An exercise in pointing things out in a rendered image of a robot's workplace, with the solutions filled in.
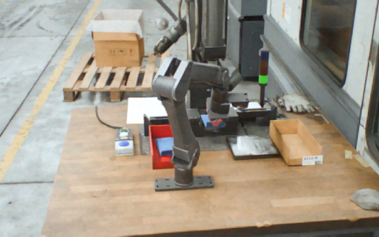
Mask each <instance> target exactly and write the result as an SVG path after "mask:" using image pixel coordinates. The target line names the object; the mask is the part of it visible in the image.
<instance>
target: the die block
mask: <svg viewBox="0 0 379 237"><path fill-rule="evenodd" d="M238 120H239V119H238V118H232V119H228V121H227V122H225V123H226V126H225V128H223V127H219V130H220V132H221V134H222V136H226V135H237V121H238ZM189 122H190V126H191V129H192V131H193V134H194V136H195V137H205V128H202V129H200V126H199V120H196V121H189Z"/></svg>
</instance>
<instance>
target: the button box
mask: <svg viewBox="0 0 379 237"><path fill-rule="evenodd" d="M95 112H96V117H97V119H98V120H99V121H100V122H101V123H103V124H105V125H107V126H109V127H111V128H115V142H116V141H127V140H132V141H133V132H132V128H124V127H117V126H112V125H109V124H107V123H105V122H103V121H102V120H101V119H100V117H99V116H98V112H97V105H95ZM121 129H127V130H128V131H127V134H128V135H127V136H125V137H122V136H121V135H120V134H121Z"/></svg>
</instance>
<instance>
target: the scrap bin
mask: <svg viewBox="0 0 379 237"><path fill-rule="evenodd" d="M148 127H149V141H150V147H151V154H152V165H153V170H161V169H171V168H174V165H175V164H173V163H171V158H172V155H166V156H160V154H159V153H158V149H157V146H156V144H155V141H154V140H155V139H162V138H169V137H171V138H173V139H174V137H173V133H172V129H171V126H170V125H149V126H148Z"/></svg>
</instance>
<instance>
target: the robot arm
mask: <svg viewBox="0 0 379 237"><path fill-rule="evenodd" d="M172 64H173V65H172ZM171 66H172V72H171V74H172V76H174V77H170V76H169V75H170V69H171ZM190 80H200V81H206V84H209V85H212V92H211V98H208V99H207V113H208V118H209V120H210V121H211V123H212V125H213V126H217V125H218V124H219V123H220V122H227V121H228V113H229V109H230V104H231V105H232V106H233V107H234V108H237V109H239V110H242V111H243V110H244V109H245V108H247V107H248V105H249V99H248V95H247V92H245V93H228V92H231V91H232V90H233V89H234V88H235V87H236V86H237V84H239V83H240V82H241V81H242V76H241V74H240V73H239V72H238V68H234V67H231V66H228V67H227V68H225V67H222V66H216V65H211V64H207V63H206V64H205V63H196V62H193V61H189V60H185V59H183V60H182V59H178V58H177V57H174V56H165V58H164V60H163V62H162V64H161V65H160V68H159V69H158V72H157V74H156V75H155V77H154V79H153V82H152V91H153V93H154V94H156V95H157V100H158V101H161V103H162V105H163V107H164V109H165V111H166V114H167V118H168V120H169V122H170V126H171V129H172V133H173V137H174V144H173V146H172V148H173V150H172V153H173V154H172V158H171V163H173V164H175V165H174V171H175V177H165V178H156V179H154V185H155V191H156V192H164V191H183V190H193V189H211V188H214V182H213V178H212V176H211V175H204V176H193V167H195V166H196V165H197V162H198V160H199V156H200V145H199V141H198V140H196V138H195V136H194V134H193V131H192V129H191V126H190V122H189V117H188V113H187V109H186V108H185V96H186V95H187V92H188V89H189V83H190ZM215 120H216V121H215ZM214 122H216V123H214Z"/></svg>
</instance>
